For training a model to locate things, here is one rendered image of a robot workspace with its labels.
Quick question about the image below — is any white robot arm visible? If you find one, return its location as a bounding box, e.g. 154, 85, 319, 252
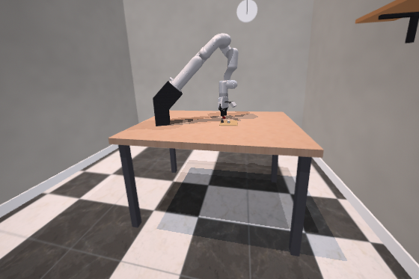
169, 34, 239, 96

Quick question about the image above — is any tan flat mat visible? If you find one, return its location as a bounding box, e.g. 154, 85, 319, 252
219, 120, 238, 126

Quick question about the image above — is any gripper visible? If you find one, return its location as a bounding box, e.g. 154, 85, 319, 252
218, 96, 229, 117

